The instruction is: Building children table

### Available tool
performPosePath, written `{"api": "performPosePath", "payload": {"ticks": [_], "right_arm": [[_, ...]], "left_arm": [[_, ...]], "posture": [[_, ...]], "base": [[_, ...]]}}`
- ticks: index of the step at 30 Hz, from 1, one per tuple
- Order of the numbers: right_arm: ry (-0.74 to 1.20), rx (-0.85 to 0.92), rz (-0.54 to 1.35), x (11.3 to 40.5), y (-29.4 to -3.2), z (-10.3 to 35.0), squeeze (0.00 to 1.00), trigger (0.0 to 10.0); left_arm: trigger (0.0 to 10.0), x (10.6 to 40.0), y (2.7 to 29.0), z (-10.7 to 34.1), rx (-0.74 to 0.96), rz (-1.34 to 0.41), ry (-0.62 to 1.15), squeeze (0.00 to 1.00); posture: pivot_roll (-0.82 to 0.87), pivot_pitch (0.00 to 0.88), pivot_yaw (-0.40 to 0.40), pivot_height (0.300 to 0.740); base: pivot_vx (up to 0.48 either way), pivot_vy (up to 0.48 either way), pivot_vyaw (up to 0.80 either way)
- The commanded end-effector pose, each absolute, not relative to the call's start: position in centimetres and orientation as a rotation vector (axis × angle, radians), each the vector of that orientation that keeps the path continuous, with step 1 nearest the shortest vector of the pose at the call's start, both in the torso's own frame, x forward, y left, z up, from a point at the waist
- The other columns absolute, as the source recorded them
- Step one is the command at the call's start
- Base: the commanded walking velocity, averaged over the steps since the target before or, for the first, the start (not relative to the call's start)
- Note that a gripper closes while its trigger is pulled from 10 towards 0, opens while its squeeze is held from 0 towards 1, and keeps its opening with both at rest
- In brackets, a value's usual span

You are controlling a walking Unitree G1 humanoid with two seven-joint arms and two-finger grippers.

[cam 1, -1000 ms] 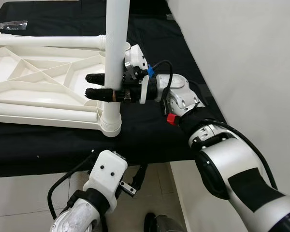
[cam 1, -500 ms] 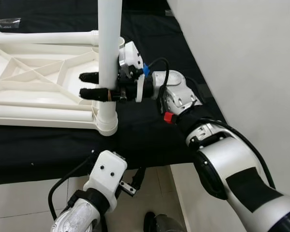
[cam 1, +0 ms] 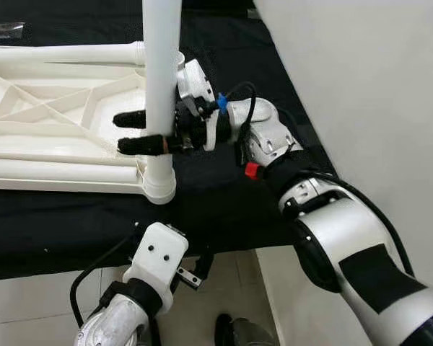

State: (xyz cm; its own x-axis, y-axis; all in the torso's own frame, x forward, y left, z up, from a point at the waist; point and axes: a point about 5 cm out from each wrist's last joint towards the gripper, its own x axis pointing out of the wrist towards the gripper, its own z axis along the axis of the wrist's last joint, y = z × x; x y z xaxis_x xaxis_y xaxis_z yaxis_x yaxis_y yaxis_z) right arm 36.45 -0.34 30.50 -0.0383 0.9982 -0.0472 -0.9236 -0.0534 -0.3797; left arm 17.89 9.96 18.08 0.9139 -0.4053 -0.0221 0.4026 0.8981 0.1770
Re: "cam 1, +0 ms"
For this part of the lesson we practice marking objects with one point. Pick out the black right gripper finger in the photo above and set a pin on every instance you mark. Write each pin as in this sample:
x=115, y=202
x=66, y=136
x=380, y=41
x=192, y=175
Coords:
x=130, y=119
x=137, y=145

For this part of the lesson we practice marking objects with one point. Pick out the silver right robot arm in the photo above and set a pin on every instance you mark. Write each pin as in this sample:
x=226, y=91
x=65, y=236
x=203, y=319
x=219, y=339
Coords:
x=346, y=231

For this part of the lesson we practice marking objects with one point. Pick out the white plastic children table top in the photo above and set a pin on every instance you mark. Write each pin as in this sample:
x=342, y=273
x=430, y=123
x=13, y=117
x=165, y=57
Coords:
x=58, y=108

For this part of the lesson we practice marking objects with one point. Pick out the yellow rubber band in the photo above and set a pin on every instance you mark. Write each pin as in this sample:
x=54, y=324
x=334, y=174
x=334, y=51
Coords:
x=163, y=144

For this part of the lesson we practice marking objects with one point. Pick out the black table cloth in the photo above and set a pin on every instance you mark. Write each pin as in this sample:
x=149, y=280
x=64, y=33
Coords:
x=224, y=209

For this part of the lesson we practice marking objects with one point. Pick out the grey robot right foot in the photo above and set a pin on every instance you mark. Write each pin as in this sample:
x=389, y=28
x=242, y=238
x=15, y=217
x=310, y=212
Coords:
x=249, y=335

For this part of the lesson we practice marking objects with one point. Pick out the clear tape strip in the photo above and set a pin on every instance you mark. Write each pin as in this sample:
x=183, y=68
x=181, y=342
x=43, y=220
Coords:
x=3, y=29

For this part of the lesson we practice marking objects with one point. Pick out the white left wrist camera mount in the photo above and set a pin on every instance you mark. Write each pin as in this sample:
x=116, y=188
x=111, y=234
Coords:
x=157, y=252

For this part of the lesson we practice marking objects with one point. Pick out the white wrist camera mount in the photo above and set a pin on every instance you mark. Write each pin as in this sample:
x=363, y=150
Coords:
x=157, y=252
x=195, y=83

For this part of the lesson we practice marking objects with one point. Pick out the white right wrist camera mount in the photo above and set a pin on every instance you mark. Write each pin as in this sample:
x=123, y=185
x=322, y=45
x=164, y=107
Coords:
x=195, y=83

